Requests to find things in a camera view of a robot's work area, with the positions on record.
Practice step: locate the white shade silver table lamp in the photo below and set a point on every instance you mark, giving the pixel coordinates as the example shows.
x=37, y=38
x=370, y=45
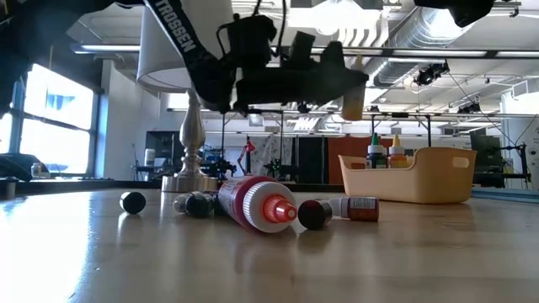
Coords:
x=191, y=139

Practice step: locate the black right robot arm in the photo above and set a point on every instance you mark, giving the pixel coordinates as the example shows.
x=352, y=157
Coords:
x=463, y=10

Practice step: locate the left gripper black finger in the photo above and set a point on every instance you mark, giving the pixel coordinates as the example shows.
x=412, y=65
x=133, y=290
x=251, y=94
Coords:
x=328, y=84

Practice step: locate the black ceiling spotlight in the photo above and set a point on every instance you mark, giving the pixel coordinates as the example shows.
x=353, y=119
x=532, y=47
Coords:
x=429, y=73

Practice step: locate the black background monitor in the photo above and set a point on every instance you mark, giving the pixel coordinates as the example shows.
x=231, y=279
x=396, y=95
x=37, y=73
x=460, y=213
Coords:
x=486, y=149

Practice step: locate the orange cap food coloring bottle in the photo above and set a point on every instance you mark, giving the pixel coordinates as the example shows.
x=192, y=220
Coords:
x=252, y=206

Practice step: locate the blue mat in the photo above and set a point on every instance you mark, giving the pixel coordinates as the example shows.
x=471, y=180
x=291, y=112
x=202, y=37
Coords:
x=505, y=194

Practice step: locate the small green food coloring bottle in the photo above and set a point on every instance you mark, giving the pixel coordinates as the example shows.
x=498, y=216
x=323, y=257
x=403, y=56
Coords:
x=199, y=205
x=132, y=203

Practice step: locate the large bright window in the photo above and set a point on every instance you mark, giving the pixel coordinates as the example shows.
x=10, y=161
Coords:
x=59, y=105

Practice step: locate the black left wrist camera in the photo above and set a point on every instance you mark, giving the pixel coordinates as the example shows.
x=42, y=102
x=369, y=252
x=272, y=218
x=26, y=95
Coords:
x=248, y=42

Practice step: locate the black monitor stand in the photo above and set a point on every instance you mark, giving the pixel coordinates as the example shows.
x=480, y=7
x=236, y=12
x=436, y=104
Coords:
x=522, y=160

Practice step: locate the small black food coloring bottle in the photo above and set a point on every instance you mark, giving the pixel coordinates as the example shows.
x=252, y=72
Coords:
x=314, y=214

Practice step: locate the red background robot arm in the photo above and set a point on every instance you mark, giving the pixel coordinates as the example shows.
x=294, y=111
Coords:
x=249, y=147

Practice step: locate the black background station frame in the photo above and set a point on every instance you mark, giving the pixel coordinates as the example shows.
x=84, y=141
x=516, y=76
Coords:
x=281, y=143
x=400, y=114

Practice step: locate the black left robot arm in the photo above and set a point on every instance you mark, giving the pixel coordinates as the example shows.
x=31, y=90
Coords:
x=177, y=38

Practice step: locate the orange partition panel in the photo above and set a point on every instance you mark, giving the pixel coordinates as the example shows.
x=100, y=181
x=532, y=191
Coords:
x=349, y=145

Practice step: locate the green cap food coloring bottle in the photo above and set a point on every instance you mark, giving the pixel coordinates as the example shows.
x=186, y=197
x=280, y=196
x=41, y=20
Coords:
x=376, y=153

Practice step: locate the silver ventilation duct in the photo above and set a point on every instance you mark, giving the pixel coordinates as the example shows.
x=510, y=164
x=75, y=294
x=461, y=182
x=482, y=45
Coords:
x=412, y=33

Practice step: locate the black partition panel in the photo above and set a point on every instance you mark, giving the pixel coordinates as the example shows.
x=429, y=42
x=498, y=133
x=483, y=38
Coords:
x=309, y=160

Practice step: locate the clear water bottle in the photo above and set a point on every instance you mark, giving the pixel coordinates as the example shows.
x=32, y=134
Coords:
x=36, y=169

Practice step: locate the small red food coloring bottle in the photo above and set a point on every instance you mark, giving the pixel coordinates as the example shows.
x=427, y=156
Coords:
x=360, y=209

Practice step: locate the beige plastic basket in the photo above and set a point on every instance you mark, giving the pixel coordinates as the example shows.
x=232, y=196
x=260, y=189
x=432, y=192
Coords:
x=421, y=181

